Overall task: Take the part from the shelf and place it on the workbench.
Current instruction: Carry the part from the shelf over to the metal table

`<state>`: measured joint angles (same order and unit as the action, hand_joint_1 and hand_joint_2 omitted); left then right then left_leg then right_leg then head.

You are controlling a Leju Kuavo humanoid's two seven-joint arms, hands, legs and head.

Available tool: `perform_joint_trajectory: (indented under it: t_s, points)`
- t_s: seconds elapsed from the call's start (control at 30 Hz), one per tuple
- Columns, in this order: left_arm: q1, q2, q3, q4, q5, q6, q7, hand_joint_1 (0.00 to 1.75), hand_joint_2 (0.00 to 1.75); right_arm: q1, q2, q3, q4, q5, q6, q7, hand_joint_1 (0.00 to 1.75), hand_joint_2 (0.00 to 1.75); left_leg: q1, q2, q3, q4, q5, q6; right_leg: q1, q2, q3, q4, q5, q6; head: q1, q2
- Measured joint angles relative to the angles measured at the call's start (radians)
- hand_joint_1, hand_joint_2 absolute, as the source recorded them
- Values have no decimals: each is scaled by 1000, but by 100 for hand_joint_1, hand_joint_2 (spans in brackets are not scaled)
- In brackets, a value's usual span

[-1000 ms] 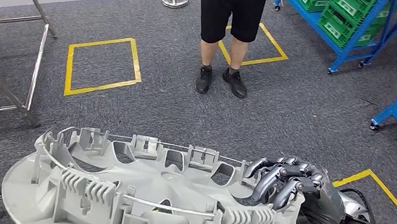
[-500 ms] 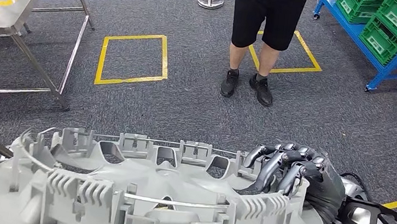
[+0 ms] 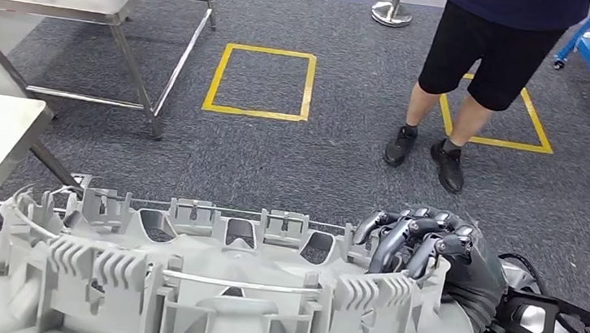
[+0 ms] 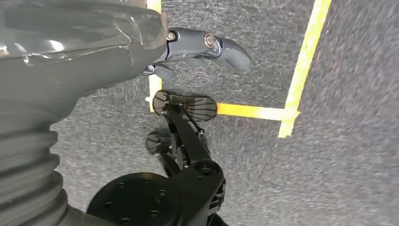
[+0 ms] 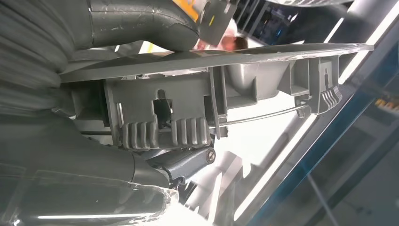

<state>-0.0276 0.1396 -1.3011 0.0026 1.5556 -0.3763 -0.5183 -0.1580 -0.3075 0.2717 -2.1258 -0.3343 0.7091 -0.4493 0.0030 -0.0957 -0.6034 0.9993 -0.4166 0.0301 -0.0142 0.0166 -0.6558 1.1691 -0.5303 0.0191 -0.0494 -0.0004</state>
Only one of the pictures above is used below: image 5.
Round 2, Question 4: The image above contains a person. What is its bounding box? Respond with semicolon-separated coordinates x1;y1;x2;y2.
193;28;249;53

